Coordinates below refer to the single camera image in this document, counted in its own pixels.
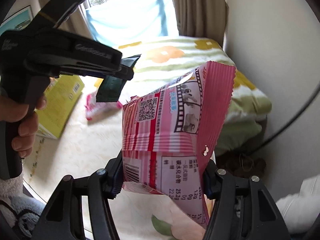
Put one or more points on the framed wall picture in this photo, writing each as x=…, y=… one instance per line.
x=17, y=20

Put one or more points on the striped flower blanket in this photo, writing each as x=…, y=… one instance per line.
x=175, y=55

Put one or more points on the light blue curtain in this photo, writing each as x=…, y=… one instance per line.
x=130, y=17

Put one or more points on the dark green packet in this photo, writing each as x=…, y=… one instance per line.
x=110, y=87

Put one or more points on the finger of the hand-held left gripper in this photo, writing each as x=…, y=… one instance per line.
x=65, y=2
x=126, y=71

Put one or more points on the white pink packet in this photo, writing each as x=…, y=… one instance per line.
x=100, y=107

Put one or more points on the fluffy patterned clothing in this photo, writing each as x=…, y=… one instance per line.
x=20, y=212

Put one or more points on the beige curtain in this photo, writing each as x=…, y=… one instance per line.
x=197, y=5

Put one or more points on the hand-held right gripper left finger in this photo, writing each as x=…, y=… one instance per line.
x=116, y=177

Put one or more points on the person's left hand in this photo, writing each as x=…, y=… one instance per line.
x=22, y=125

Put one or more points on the pink striped snack bag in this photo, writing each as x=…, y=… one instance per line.
x=175, y=130

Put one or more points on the white cloth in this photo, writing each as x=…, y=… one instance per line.
x=300, y=200

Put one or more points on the pale floral bed sheet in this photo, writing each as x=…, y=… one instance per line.
x=82, y=155

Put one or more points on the dark tangled bundle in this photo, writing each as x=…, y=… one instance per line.
x=245, y=165

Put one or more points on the yellow-green cardboard box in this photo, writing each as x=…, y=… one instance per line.
x=60, y=100

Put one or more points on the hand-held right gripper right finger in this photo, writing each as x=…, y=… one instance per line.
x=208, y=182

